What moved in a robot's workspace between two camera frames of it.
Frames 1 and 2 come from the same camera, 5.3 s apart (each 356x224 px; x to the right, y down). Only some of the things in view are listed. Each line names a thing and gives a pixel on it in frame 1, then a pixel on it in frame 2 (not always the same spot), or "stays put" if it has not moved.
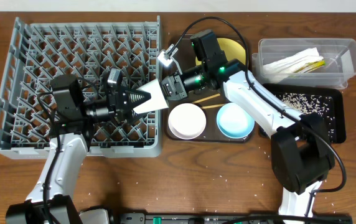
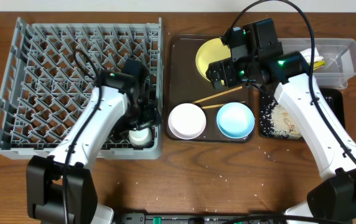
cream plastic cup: [157, 100] → [140, 137]
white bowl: [187, 121] stays put
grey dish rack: [38, 51] stays put
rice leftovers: [308, 104] → [283, 125]
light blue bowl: [234, 121] stays put
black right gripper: [177, 88] → [228, 68]
